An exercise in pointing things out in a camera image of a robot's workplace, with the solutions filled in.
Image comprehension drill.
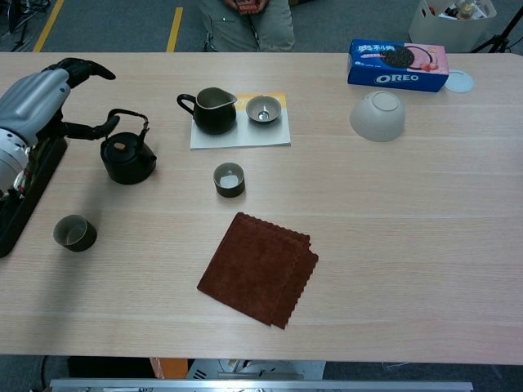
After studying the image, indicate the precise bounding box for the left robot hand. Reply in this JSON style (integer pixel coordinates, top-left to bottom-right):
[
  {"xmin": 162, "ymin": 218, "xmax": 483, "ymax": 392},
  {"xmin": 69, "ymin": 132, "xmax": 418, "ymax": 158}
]
[{"xmin": 0, "ymin": 57, "xmax": 122, "ymax": 145}]

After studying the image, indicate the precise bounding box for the black teapot with loop handle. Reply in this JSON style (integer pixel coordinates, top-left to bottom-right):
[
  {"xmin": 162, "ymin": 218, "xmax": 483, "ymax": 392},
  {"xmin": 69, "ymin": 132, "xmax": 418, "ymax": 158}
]
[{"xmin": 100, "ymin": 108, "xmax": 158, "ymax": 185}]

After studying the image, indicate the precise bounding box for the dark cup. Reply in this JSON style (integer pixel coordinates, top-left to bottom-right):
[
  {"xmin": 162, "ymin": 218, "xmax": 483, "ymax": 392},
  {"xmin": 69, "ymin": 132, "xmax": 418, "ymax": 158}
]
[
  {"xmin": 212, "ymin": 162, "xmax": 247, "ymax": 199},
  {"xmin": 53, "ymin": 214, "xmax": 98, "ymax": 253}
]

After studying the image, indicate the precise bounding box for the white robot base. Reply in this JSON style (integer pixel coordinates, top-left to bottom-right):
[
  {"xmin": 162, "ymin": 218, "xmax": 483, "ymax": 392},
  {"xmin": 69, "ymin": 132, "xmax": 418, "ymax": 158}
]
[{"xmin": 186, "ymin": 359, "xmax": 327, "ymax": 381}]

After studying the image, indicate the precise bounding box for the black equipment stand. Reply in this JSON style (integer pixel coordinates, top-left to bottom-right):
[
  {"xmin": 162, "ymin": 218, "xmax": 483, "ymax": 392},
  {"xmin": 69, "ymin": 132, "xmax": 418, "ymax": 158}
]
[{"xmin": 0, "ymin": 0, "xmax": 52, "ymax": 52}]

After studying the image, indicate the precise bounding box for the black tray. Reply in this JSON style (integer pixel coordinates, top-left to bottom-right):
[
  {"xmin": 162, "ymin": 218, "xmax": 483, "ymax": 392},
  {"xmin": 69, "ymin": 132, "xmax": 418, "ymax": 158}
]
[{"xmin": 0, "ymin": 136, "xmax": 69, "ymax": 259}]

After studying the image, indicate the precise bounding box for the black pouring pitcher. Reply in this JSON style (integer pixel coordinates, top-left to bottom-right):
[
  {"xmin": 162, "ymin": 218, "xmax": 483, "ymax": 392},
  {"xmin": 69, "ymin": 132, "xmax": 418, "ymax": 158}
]
[{"xmin": 176, "ymin": 87, "xmax": 239, "ymax": 136}]

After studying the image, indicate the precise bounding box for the white and orange booklet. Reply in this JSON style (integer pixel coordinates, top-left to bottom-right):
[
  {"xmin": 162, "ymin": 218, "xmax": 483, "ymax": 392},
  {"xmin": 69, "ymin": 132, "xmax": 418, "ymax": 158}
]
[{"xmin": 190, "ymin": 91, "xmax": 293, "ymax": 151}]

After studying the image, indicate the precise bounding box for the small grey strainer bowl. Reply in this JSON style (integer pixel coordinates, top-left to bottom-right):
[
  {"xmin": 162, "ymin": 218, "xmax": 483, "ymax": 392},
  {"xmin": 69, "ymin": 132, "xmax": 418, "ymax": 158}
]
[{"xmin": 245, "ymin": 95, "xmax": 282, "ymax": 125}]

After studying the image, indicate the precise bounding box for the seated person in grey trousers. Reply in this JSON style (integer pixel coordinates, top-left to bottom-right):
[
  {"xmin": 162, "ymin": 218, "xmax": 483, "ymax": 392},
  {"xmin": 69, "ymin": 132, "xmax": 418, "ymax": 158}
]
[{"xmin": 198, "ymin": 0, "xmax": 296, "ymax": 53}]

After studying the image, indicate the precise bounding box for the brown folded cloth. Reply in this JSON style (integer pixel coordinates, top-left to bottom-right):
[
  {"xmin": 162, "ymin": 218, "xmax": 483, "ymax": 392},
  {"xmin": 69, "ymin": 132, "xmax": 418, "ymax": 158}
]
[{"xmin": 196, "ymin": 212, "xmax": 320, "ymax": 331}]

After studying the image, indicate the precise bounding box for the upturned white bowl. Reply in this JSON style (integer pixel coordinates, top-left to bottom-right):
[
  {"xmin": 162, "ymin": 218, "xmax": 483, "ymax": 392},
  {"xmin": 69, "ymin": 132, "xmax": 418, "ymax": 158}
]
[{"xmin": 349, "ymin": 91, "xmax": 407, "ymax": 143}]

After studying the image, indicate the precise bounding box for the blue Oreo biscuit box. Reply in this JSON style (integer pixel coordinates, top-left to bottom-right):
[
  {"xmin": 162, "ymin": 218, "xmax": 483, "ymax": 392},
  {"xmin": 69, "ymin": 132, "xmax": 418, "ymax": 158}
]
[{"xmin": 346, "ymin": 38, "xmax": 450, "ymax": 93}]

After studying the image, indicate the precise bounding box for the white storage bin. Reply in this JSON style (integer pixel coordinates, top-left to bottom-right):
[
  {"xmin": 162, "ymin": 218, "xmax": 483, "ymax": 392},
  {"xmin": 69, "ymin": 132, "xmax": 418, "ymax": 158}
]
[{"xmin": 408, "ymin": 0, "xmax": 498, "ymax": 53}]

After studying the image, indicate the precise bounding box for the white round lid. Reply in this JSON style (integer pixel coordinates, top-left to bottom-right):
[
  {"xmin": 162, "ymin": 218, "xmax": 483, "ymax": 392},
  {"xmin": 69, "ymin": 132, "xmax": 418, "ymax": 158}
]
[{"xmin": 443, "ymin": 69, "xmax": 476, "ymax": 94}]

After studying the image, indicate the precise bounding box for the black tripod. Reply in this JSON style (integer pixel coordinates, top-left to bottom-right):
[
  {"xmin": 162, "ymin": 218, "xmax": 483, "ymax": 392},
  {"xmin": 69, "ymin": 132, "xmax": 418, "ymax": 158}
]
[{"xmin": 469, "ymin": 3, "xmax": 523, "ymax": 54}]

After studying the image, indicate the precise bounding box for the aluminium rail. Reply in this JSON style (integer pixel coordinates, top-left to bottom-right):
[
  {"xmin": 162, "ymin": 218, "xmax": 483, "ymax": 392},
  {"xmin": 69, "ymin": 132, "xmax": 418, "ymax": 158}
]
[{"xmin": 48, "ymin": 378, "xmax": 474, "ymax": 392}]

